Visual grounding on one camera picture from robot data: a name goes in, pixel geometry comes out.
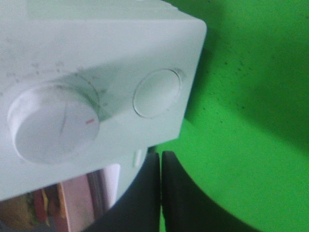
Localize pink round plate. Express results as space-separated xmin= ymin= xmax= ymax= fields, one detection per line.
xmin=61 ymin=164 xmax=121 ymax=232

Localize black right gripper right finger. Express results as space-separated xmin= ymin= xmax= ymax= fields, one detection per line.
xmin=161 ymin=151 xmax=257 ymax=232

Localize green table cloth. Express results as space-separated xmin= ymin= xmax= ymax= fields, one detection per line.
xmin=156 ymin=0 xmax=309 ymax=232

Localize white microwave oven body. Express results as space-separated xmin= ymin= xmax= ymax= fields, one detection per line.
xmin=0 ymin=0 xmax=207 ymax=200

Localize round door release button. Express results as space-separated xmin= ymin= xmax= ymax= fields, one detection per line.
xmin=132 ymin=69 xmax=182 ymax=118

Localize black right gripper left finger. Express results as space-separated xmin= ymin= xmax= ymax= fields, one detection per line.
xmin=84 ymin=152 xmax=160 ymax=232

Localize burger with sesame bun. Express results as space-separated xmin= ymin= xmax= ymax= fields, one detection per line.
xmin=0 ymin=184 xmax=69 ymax=232

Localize white timer knob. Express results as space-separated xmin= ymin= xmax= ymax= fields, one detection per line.
xmin=7 ymin=81 xmax=100 ymax=164

